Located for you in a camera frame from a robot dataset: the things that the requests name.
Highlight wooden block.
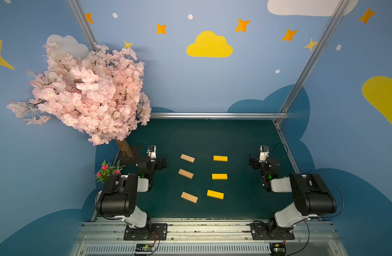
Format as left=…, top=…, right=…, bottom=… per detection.
left=181, top=192, right=198, bottom=203
left=178, top=169, right=194, bottom=179
left=181, top=154, right=195, bottom=163

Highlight wooden block top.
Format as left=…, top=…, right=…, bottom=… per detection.
left=181, top=154, right=195, bottom=163

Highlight wooden block bottom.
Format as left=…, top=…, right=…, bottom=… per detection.
left=181, top=192, right=198, bottom=203

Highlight yellow block top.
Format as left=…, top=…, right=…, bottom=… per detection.
left=214, top=155, right=228, bottom=162

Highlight yellow block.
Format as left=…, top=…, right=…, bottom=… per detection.
left=211, top=173, right=228, bottom=180
left=214, top=155, right=228, bottom=162
left=207, top=190, right=224, bottom=199

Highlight yellow block bottom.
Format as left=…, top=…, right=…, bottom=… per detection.
left=207, top=190, right=224, bottom=199

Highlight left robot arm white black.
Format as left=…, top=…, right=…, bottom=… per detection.
left=95, top=156, right=167, bottom=231

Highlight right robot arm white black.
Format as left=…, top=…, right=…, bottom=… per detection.
left=249, top=155, right=337, bottom=231

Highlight black tree base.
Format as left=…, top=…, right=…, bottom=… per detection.
left=117, top=146, right=142, bottom=165

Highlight small potted pink flowers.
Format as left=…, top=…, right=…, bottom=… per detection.
left=95, top=161, right=124, bottom=183

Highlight left controller board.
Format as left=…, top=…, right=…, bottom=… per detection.
left=135, top=244, right=156, bottom=254

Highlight controller board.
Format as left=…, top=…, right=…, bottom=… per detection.
left=135, top=244, right=156, bottom=254
left=269, top=243, right=286, bottom=256

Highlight right controller board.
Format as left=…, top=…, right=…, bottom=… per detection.
left=269, top=243, right=286, bottom=256

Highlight pink cherry blossom tree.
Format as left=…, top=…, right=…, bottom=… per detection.
left=7, top=42, right=152, bottom=158

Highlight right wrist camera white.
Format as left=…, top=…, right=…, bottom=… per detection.
left=259, top=146, right=269, bottom=162

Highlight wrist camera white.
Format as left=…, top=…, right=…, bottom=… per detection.
left=147, top=145, right=156, bottom=160
left=259, top=146, right=269, bottom=162

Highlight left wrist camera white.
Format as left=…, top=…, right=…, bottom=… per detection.
left=147, top=145, right=156, bottom=160

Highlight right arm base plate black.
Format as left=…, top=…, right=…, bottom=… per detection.
left=250, top=222, right=295, bottom=241

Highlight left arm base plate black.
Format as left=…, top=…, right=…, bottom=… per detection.
left=123, top=224, right=168, bottom=241

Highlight rear aluminium frame bar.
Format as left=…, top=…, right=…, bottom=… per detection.
left=151, top=113, right=288, bottom=120

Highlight aluminium rail base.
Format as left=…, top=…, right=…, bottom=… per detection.
left=70, top=218, right=347, bottom=256

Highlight right aluminium frame post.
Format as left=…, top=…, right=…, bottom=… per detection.
left=280, top=0, right=350, bottom=115

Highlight aluminium frame post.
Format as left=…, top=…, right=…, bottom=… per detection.
left=280, top=0, right=350, bottom=115
left=67, top=0, right=96, bottom=50

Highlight left aluminium frame post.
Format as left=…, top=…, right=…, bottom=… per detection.
left=67, top=0, right=96, bottom=50

